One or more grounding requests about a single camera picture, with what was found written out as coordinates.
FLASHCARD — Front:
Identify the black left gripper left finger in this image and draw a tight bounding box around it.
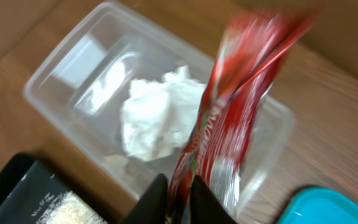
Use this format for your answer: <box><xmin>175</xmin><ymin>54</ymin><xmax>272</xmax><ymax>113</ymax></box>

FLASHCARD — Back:
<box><xmin>121</xmin><ymin>174</ymin><xmax>168</xmax><ymax>224</ymax></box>

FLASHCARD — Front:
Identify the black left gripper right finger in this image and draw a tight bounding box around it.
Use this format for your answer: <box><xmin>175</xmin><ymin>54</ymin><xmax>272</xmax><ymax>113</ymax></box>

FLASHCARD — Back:
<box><xmin>190</xmin><ymin>175</ymin><xmax>236</xmax><ymax>224</ymax></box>

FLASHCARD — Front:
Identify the white napkin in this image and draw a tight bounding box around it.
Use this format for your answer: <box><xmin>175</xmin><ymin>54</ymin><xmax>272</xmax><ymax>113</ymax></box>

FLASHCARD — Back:
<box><xmin>120</xmin><ymin>65</ymin><xmax>206</xmax><ymax>162</ymax></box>

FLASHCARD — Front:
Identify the red snack wrapper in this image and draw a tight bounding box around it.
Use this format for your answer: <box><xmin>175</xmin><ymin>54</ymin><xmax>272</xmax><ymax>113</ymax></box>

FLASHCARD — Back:
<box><xmin>166</xmin><ymin>10</ymin><xmax>314</xmax><ymax>223</ymax></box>

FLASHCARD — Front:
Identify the pile of white rice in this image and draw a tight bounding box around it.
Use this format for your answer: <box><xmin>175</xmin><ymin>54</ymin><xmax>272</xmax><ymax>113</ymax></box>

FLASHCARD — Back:
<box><xmin>31</xmin><ymin>191</ymin><xmax>108</xmax><ymax>224</ymax></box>

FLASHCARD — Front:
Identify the clear plastic bin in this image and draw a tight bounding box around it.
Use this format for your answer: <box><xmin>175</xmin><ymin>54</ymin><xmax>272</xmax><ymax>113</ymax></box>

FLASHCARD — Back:
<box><xmin>22</xmin><ymin>0</ymin><xmax>296</xmax><ymax>215</ymax></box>

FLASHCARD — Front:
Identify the teal serving tray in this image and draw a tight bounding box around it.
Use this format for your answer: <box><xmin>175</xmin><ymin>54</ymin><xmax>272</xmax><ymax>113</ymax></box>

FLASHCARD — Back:
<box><xmin>276</xmin><ymin>187</ymin><xmax>358</xmax><ymax>224</ymax></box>

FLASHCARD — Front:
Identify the black plastic tray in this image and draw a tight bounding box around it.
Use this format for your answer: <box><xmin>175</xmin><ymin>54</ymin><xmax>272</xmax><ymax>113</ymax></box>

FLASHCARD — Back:
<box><xmin>0</xmin><ymin>152</ymin><xmax>117</xmax><ymax>224</ymax></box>

